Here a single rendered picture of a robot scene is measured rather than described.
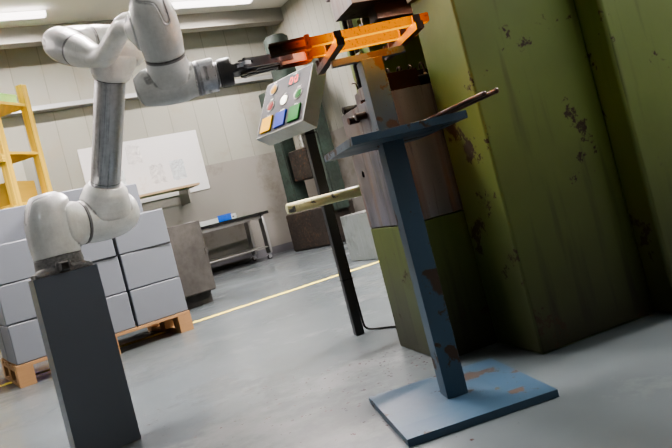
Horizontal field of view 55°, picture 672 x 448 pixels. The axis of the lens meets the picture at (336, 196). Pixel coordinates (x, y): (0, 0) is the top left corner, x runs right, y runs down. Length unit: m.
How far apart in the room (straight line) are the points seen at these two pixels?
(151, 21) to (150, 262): 2.99
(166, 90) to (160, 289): 2.91
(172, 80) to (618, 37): 1.36
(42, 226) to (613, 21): 1.93
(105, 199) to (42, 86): 7.65
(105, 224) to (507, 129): 1.39
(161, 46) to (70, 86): 8.39
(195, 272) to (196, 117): 4.90
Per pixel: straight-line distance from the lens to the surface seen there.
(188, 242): 5.77
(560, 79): 2.21
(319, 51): 1.78
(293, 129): 2.80
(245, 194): 10.36
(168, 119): 10.21
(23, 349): 4.32
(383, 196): 2.31
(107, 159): 2.36
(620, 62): 2.23
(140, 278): 4.47
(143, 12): 1.65
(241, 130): 10.55
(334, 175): 9.15
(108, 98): 2.30
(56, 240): 2.33
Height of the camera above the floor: 0.61
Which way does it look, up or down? level
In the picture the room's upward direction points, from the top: 14 degrees counter-clockwise
